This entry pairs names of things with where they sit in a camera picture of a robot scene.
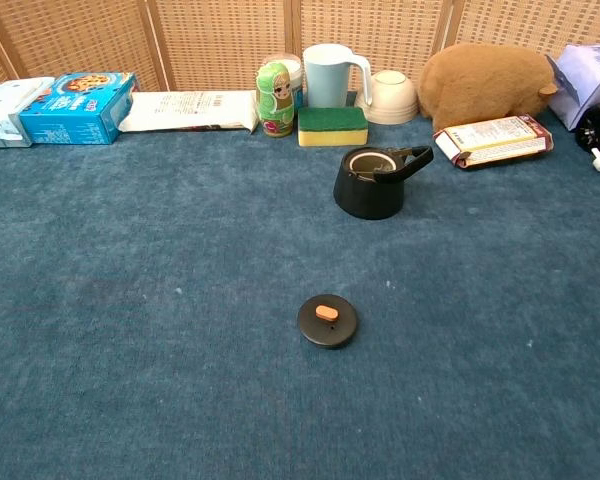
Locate woven rattan folding screen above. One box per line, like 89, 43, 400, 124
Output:
0, 0, 600, 95

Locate brown plush capybara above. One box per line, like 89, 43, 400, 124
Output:
417, 42, 560, 134

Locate blue cookie box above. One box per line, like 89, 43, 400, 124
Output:
18, 72, 140, 146

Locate green yellow sponge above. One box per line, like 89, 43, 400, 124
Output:
297, 106, 370, 148

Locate beige upturned bowl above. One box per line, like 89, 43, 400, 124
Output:
356, 69, 421, 126

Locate lavender paper bag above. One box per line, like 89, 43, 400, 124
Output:
545, 42, 600, 132

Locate light blue white pitcher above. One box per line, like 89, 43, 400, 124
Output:
302, 43, 374, 109

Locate white wet wipes pack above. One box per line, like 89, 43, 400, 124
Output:
0, 76, 56, 149

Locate white flat plastic package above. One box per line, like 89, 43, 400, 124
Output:
117, 90, 260, 135

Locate green matryoshka doll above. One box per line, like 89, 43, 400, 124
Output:
255, 61, 296, 139

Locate maroon cream snack package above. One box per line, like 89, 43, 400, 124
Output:
432, 115, 555, 171

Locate black lid with orange knob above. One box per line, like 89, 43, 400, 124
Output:
296, 293, 360, 350

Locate black teapot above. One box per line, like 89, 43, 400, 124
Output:
332, 145, 435, 221

